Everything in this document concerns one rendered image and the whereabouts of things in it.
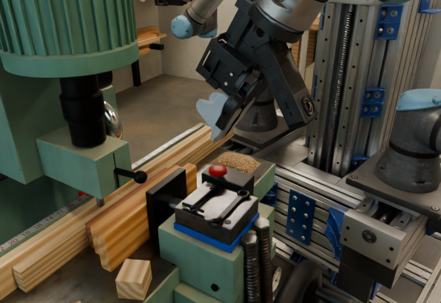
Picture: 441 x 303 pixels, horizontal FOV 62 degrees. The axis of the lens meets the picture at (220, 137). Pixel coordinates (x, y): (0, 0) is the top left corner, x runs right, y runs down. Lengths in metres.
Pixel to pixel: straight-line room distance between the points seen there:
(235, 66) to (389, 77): 0.73
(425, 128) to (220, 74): 0.57
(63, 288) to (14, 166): 0.20
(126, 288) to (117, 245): 0.07
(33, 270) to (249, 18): 0.46
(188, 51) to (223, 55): 3.98
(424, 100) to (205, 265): 0.61
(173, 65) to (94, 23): 4.15
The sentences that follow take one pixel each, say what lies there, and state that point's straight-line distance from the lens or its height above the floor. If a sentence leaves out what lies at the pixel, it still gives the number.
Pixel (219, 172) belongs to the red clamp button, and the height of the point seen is 1.02.
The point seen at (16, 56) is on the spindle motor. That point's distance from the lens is 0.50.
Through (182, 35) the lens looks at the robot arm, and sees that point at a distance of 1.25.
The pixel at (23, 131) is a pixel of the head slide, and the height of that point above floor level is 1.09.
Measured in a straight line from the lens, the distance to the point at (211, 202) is 0.56.
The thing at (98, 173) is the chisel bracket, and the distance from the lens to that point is 0.56.
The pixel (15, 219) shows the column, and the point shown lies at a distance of 0.81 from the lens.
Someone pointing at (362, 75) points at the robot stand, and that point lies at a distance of 1.09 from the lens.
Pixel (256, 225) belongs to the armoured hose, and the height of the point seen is 0.97.
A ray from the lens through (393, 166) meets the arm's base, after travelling 1.00.
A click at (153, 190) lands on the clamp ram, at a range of 0.60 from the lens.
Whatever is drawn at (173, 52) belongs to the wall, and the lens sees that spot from 4.57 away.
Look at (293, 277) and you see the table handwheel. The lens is 0.52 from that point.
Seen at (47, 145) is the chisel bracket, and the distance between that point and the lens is 0.63.
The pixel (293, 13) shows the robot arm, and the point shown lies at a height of 1.27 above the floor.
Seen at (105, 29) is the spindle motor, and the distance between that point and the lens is 0.48.
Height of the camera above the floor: 1.33
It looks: 26 degrees down
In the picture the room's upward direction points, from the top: straight up
